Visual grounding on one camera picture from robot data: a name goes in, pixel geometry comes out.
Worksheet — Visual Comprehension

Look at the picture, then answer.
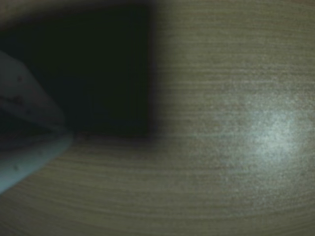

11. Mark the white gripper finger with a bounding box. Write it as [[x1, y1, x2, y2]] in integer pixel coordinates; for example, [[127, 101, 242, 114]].
[[0, 135, 74, 195], [0, 50, 74, 136]]

